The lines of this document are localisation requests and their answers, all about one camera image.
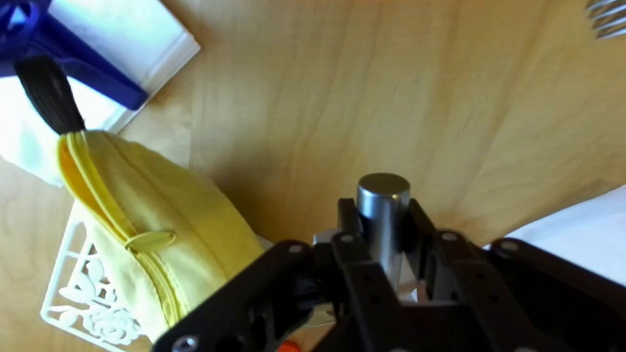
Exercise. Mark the white folded paper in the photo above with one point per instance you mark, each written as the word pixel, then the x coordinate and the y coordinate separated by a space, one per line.
pixel 137 33

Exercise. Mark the blue Connect Four game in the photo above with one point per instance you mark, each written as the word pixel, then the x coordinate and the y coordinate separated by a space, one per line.
pixel 71 60

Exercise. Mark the small red object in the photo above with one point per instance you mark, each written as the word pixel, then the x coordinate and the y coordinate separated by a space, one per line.
pixel 290 348

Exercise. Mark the white napkin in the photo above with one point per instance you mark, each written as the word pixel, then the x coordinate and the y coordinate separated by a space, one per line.
pixel 574 236

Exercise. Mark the yellow banana shaped pouch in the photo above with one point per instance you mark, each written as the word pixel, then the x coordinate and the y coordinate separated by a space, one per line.
pixel 163 222

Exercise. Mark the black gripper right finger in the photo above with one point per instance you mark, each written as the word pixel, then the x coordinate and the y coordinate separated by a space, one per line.
pixel 495 301

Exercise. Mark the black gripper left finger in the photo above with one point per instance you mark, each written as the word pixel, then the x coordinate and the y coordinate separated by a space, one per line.
pixel 294 301

